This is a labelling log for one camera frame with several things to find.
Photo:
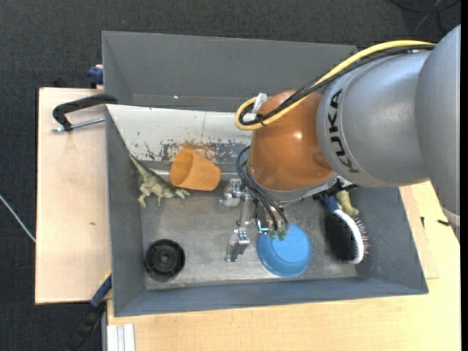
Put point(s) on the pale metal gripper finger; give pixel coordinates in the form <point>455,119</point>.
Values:
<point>245,240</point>
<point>232,249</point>

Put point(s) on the orange plastic cup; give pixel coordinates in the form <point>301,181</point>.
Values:
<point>195,172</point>

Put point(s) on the blue bowl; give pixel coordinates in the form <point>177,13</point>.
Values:
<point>287,252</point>

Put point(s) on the black round lid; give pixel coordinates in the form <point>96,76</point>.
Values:
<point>164,259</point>

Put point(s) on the pale green toy dinosaur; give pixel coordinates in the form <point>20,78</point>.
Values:
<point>157,186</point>

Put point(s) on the pale yellow toy figure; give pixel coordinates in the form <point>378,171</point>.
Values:
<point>347,202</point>

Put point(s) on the grey metal bin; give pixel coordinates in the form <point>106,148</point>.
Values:
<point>204,68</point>

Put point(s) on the pale wood board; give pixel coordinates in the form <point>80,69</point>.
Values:
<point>69,196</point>

